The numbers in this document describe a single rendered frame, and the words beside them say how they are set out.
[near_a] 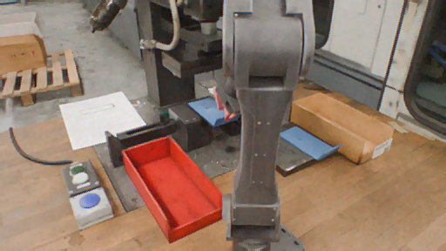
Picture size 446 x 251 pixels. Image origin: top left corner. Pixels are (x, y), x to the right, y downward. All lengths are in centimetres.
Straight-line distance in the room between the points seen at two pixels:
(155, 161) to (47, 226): 27
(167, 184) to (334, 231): 36
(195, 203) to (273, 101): 38
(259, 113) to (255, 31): 9
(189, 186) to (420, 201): 50
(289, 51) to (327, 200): 46
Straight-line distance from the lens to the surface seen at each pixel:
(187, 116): 83
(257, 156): 41
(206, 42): 74
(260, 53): 33
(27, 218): 77
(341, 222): 70
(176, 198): 71
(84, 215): 68
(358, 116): 96
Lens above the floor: 139
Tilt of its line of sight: 31 degrees down
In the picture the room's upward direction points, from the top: straight up
